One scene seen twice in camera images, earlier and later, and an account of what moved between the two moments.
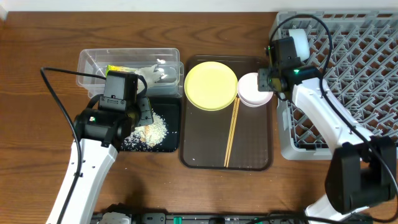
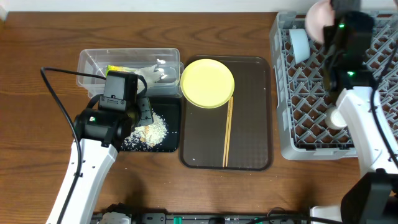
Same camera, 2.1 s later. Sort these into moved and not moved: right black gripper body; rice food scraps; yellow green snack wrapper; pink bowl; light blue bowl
Moved: right black gripper body; pink bowl
Not moved: rice food scraps; light blue bowl; yellow green snack wrapper
